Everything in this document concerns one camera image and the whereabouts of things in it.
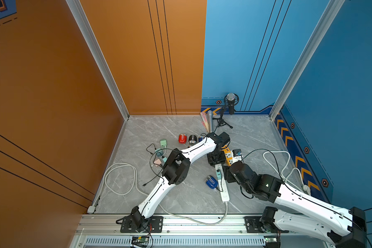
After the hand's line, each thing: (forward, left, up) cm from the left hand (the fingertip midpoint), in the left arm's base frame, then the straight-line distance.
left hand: (222, 163), depth 93 cm
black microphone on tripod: (+33, -6, +22) cm, 40 cm away
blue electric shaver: (-12, +7, +1) cm, 14 cm away
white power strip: (-13, +2, +2) cm, 14 cm away
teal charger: (-10, +4, +6) cm, 12 cm away
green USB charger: (+14, +38, 0) cm, 40 cm away
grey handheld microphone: (+39, +5, +2) cm, 40 cm away
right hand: (-9, +1, +14) cm, 17 cm away
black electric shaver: (+16, +18, +2) cm, 24 cm away
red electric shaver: (+17, +25, +2) cm, 30 cm away
